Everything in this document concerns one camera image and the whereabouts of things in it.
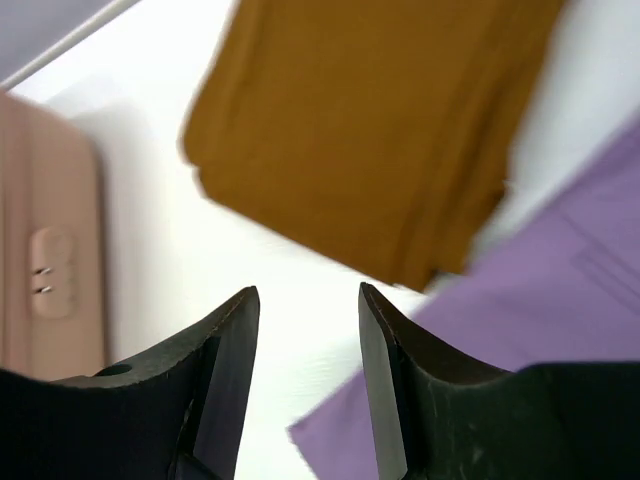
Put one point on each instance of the purple garment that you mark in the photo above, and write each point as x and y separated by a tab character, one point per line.
563	289

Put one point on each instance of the mustard brown cloth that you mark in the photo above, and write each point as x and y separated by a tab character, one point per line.
376	133

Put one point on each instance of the aluminium table edge frame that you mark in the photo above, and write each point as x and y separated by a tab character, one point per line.
34	33

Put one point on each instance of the pink hard-shell suitcase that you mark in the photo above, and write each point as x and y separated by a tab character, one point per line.
52	279

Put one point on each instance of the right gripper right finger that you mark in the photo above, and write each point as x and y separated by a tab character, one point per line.
438	413

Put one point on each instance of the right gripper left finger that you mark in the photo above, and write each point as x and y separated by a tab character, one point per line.
173	411

